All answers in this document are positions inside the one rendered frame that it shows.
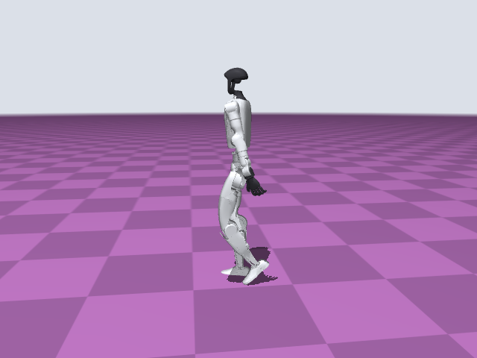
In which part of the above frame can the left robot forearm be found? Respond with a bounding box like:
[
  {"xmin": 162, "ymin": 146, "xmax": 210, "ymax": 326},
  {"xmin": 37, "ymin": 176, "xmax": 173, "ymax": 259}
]
[{"xmin": 232, "ymin": 134, "xmax": 252, "ymax": 177}]

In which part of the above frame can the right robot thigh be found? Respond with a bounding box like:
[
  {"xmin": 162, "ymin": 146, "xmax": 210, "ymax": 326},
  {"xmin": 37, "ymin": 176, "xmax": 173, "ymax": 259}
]
[{"xmin": 230, "ymin": 186, "xmax": 247, "ymax": 230}]

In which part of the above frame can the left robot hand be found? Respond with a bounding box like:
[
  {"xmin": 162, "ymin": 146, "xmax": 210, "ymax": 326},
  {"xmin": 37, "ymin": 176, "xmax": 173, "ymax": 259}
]
[{"xmin": 244, "ymin": 167, "xmax": 267, "ymax": 196}]

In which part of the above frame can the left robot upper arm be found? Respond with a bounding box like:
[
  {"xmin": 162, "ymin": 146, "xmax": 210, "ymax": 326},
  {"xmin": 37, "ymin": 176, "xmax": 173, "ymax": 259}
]
[{"xmin": 224, "ymin": 101, "xmax": 244, "ymax": 146}]

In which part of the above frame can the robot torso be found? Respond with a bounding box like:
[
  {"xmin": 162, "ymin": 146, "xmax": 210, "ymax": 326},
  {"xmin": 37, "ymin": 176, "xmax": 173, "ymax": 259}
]
[{"xmin": 224, "ymin": 95, "xmax": 251, "ymax": 173}]

